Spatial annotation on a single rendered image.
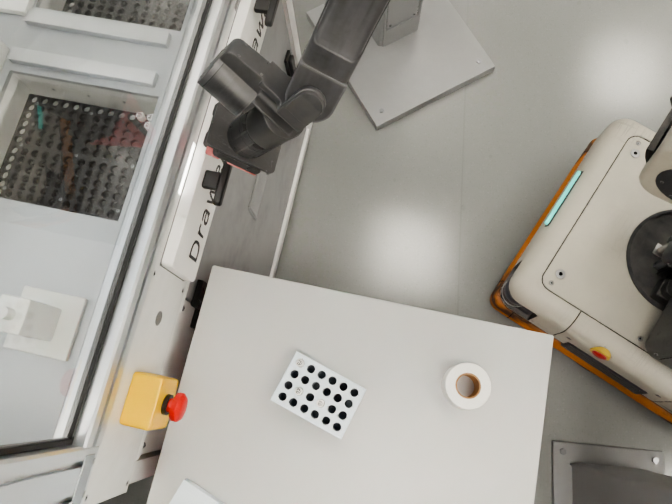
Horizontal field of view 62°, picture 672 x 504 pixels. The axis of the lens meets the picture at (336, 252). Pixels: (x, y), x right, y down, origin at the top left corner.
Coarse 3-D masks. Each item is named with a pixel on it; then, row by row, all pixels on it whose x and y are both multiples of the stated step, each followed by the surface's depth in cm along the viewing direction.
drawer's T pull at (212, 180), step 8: (224, 168) 84; (208, 176) 84; (216, 176) 83; (224, 176) 83; (208, 184) 83; (216, 184) 83; (224, 184) 83; (216, 192) 83; (224, 192) 84; (216, 200) 82
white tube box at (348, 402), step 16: (288, 368) 87; (304, 368) 87; (320, 368) 87; (288, 384) 90; (304, 384) 86; (320, 384) 86; (336, 384) 86; (352, 384) 86; (272, 400) 86; (288, 400) 86; (304, 400) 86; (336, 400) 89; (352, 400) 85; (304, 416) 85; (320, 416) 85; (336, 416) 85; (352, 416) 85; (336, 432) 84
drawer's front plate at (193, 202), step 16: (208, 112) 84; (208, 128) 84; (192, 160) 82; (208, 160) 84; (192, 176) 82; (192, 192) 81; (208, 192) 87; (192, 208) 82; (208, 208) 89; (176, 224) 80; (192, 224) 83; (208, 224) 90; (176, 240) 79; (192, 240) 84; (176, 256) 79; (176, 272) 82; (192, 272) 87
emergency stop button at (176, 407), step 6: (180, 396) 78; (186, 396) 79; (168, 402) 78; (174, 402) 77; (180, 402) 77; (186, 402) 79; (168, 408) 78; (174, 408) 77; (180, 408) 77; (186, 408) 80; (174, 414) 77; (180, 414) 77; (174, 420) 77
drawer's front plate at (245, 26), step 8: (240, 0) 89; (248, 0) 89; (240, 8) 89; (248, 8) 89; (240, 16) 89; (248, 16) 89; (256, 16) 93; (240, 24) 88; (248, 24) 90; (256, 24) 94; (264, 24) 99; (232, 32) 88; (240, 32) 88; (248, 32) 91; (256, 32) 95; (264, 32) 100; (248, 40) 92
